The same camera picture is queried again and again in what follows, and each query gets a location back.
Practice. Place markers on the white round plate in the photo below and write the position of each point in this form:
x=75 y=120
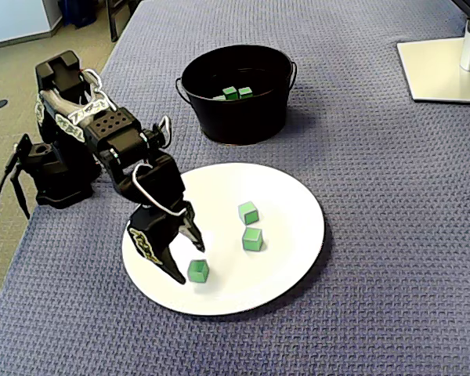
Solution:
x=278 y=235

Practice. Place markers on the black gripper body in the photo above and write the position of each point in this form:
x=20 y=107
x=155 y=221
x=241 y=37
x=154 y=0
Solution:
x=153 y=227

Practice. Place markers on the black metal bucket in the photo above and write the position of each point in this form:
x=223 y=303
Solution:
x=243 y=117

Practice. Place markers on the black round floor outlet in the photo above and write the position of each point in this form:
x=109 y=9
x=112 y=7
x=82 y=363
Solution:
x=1 y=103

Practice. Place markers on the white monitor stand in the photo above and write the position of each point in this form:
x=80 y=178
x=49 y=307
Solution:
x=434 y=70

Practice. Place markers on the dark furniture legs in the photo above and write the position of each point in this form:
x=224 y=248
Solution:
x=115 y=19

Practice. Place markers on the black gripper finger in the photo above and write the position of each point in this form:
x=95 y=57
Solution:
x=156 y=235
x=190 y=225

